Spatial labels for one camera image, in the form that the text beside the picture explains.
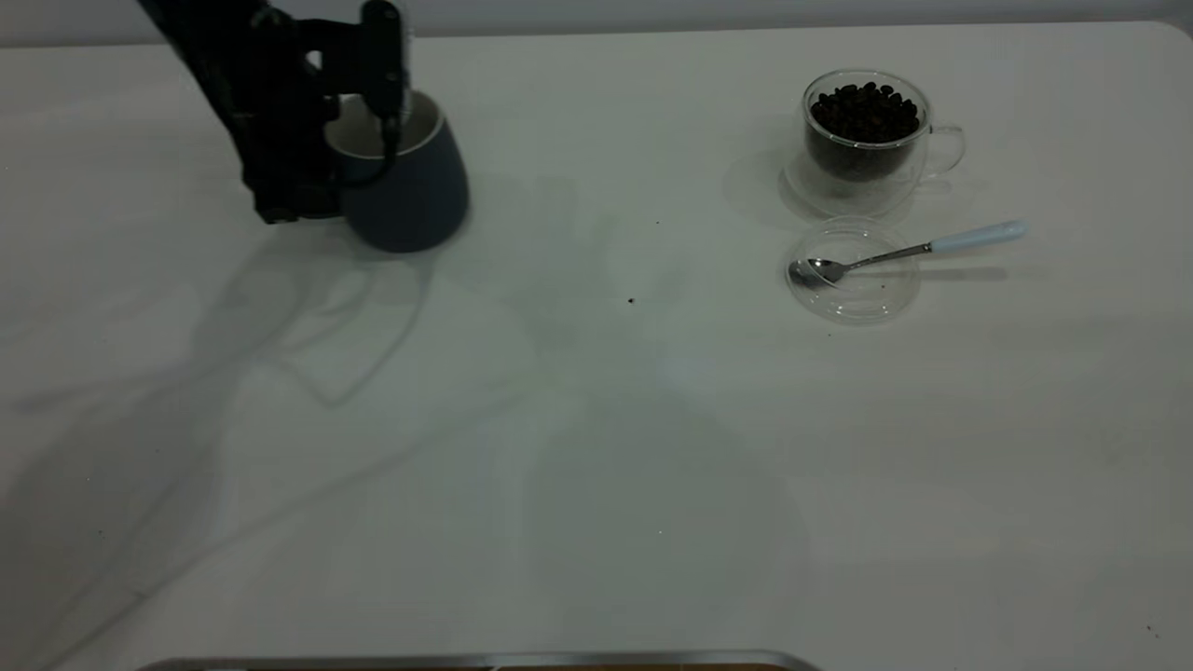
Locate clear double-wall glass cup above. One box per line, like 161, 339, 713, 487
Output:
781, 69, 967, 223

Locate clear round glass lid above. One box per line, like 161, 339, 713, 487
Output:
785, 216, 922, 325

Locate metal spoon with pale-blue handle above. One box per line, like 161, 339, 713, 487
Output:
788, 220, 1029, 288

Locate dark coffee beans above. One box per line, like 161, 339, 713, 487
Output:
809, 82, 920, 183

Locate dark blue-grey ceramic mug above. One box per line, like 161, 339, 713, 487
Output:
324, 89, 471, 254

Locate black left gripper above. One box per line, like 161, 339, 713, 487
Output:
138, 0, 408, 226

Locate silver metal frame edge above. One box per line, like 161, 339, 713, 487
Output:
138, 650, 823, 671

